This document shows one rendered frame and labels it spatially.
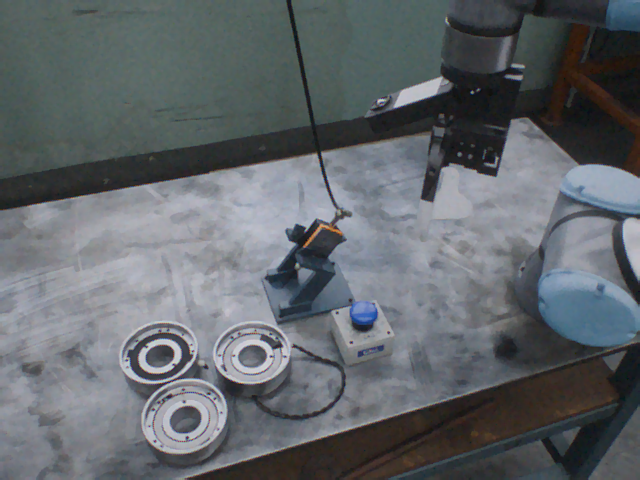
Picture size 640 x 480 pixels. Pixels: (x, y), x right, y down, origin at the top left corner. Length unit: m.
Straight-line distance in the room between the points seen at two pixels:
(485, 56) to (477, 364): 0.45
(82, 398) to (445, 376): 0.50
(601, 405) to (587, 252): 0.54
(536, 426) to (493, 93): 0.69
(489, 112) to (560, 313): 0.26
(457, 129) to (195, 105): 1.84
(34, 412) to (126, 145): 1.72
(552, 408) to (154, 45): 1.75
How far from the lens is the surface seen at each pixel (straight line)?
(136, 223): 1.12
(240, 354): 0.87
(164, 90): 2.41
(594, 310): 0.78
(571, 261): 0.79
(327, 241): 0.89
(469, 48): 0.65
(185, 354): 0.87
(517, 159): 1.33
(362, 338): 0.86
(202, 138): 2.54
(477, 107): 0.71
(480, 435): 1.16
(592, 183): 0.89
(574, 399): 1.25
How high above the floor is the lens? 1.52
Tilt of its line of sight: 43 degrees down
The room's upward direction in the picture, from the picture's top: 2 degrees clockwise
